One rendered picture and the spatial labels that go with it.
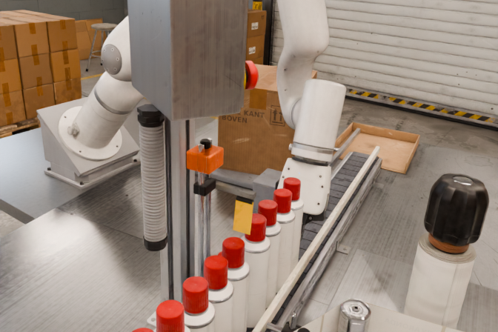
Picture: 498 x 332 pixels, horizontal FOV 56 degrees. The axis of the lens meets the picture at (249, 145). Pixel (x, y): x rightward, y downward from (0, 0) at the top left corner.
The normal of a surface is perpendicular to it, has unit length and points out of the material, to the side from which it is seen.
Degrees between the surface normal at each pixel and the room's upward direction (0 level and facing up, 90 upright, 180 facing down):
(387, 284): 0
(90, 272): 0
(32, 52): 92
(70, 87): 88
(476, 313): 0
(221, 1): 90
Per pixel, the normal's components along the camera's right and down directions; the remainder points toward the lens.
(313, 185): -0.32, -0.01
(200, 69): 0.48, 0.36
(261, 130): -0.29, 0.35
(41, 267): 0.04, -0.92
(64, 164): -0.55, 0.29
